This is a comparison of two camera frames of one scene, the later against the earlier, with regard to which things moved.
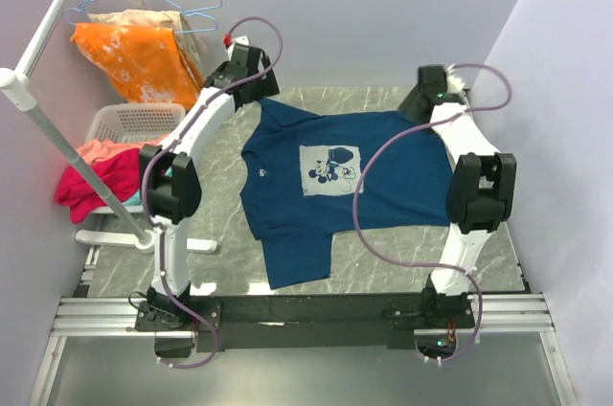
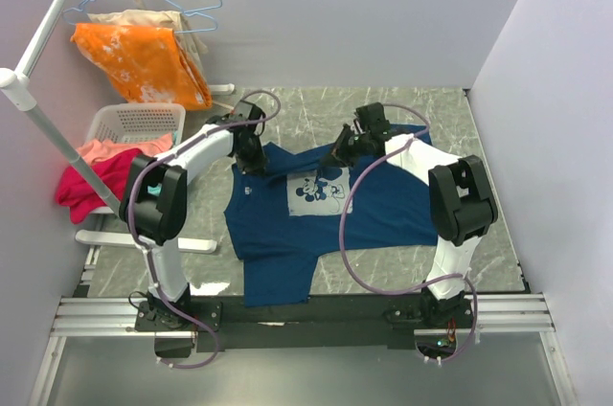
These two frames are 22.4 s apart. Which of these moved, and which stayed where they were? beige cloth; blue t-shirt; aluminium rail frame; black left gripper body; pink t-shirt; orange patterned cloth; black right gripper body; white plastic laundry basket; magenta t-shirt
Moved: blue t-shirt; black left gripper body; black right gripper body
Stayed: beige cloth; magenta t-shirt; white plastic laundry basket; aluminium rail frame; orange patterned cloth; pink t-shirt
